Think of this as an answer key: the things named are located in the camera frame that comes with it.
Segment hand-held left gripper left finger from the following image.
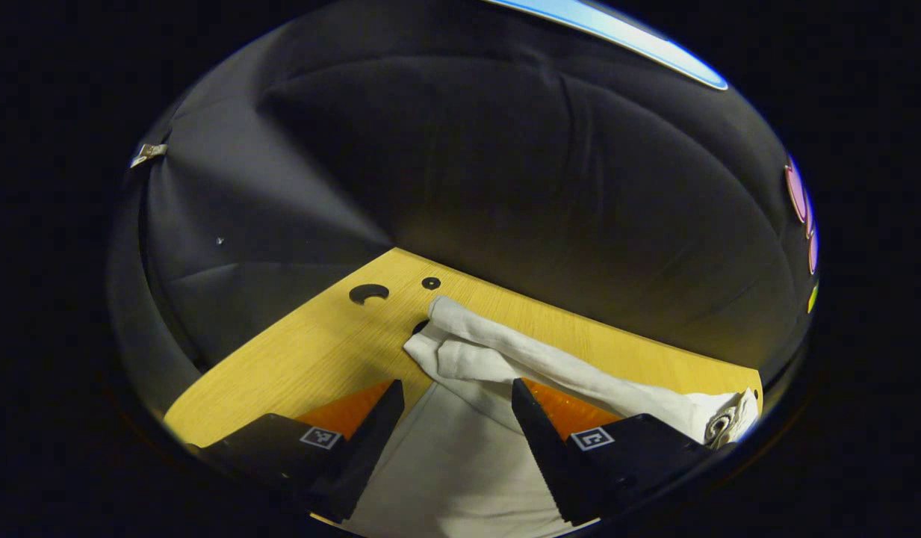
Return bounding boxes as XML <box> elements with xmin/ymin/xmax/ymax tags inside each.
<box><xmin>195</xmin><ymin>379</ymin><xmax>406</xmax><ymax>524</ymax></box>

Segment white jeans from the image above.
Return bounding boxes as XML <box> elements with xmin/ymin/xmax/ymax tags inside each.
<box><xmin>341</xmin><ymin>295</ymin><xmax>761</xmax><ymax>538</ymax></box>

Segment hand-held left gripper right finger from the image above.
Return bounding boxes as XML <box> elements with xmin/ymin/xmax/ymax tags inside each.
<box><xmin>511</xmin><ymin>377</ymin><xmax>719</xmax><ymax>527</ymax></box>

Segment silver cloth clip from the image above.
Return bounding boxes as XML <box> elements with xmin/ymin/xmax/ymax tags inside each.
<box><xmin>130</xmin><ymin>143</ymin><xmax>169</xmax><ymax>169</ymax></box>

